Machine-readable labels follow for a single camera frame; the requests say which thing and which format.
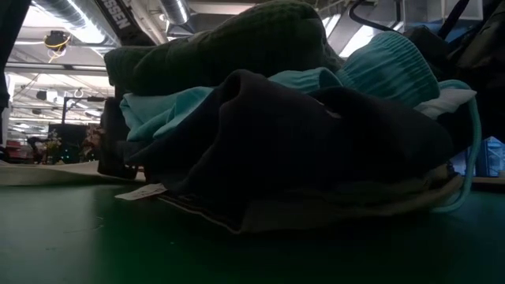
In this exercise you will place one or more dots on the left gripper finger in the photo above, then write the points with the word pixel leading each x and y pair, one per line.
pixel 114 142

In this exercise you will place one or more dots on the teal garment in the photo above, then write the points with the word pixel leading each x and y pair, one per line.
pixel 390 67

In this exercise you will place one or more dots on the dark green garment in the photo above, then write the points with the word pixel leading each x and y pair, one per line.
pixel 236 43

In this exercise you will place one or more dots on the beige garment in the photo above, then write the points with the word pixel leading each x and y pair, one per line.
pixel 315 215

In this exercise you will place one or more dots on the black board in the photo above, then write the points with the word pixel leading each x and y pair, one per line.
pixel 71 136

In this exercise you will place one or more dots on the bunch of flowers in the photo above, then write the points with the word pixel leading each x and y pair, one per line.
pixel 53 144

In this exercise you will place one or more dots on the white bonavita tote bag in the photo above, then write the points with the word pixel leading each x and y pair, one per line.
pixel 47 173

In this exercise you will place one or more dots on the long ceiling light bar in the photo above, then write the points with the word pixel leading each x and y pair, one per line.
pixel 51 69

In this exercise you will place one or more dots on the green table mat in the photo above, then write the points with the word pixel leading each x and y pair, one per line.
pixel 98 244

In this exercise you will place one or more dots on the black metal stand frame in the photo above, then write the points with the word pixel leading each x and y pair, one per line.
pixel 79 99

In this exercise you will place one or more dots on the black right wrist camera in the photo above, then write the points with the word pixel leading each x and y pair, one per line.
pixel 428 51

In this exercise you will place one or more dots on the round silver ceiling duct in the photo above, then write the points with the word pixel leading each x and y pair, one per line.
pixel 75 16

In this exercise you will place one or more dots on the short round silver duct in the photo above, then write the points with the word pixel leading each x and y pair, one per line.
pixel 175 12

